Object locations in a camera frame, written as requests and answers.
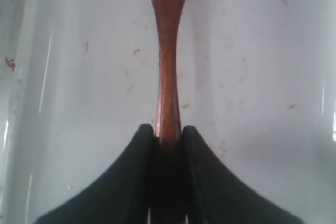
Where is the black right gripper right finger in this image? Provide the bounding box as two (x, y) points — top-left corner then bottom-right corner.
(182, 126), (302, 223)

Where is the brown wooden spoon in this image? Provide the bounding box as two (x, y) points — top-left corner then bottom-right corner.
(151, 0), (186, 147)

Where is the white rectangular plastic tray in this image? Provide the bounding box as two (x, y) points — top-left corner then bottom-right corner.
(1, 0), (335, 223)

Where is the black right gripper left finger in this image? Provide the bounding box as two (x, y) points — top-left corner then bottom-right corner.
(36, 124), (154, 223)

